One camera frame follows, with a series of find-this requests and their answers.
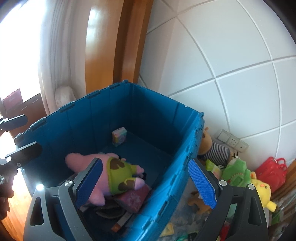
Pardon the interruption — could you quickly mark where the yellow pikachu plush toy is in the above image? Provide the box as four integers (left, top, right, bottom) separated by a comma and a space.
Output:
250, 172, 276, 212

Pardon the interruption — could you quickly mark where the green frog plush toy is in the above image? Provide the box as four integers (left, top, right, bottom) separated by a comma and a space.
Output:
221, 158, 251, 187

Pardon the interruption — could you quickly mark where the brown squirrel plush toy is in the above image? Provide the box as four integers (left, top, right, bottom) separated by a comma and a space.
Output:
187, 191, 212, 215

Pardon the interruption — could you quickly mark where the red plastic basket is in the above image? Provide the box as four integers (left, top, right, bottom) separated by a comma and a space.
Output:
255, 157, 287, 193

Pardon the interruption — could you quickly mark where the brown bear striped plush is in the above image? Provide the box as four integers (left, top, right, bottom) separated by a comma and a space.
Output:
197, 127, 235, 167

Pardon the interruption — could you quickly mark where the pink starfish plush toy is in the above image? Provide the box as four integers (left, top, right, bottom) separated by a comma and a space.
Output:
65, 153, 145, 206

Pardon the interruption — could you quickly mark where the small pastel box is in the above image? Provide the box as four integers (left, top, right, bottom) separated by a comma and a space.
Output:
112, 127, 127, 147

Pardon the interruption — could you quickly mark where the blue plastic storage crate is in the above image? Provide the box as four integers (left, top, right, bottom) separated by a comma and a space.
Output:
15, 81, 204, 240

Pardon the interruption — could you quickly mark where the white wall socket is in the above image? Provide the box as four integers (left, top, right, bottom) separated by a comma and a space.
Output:
215, 129, 249, 153

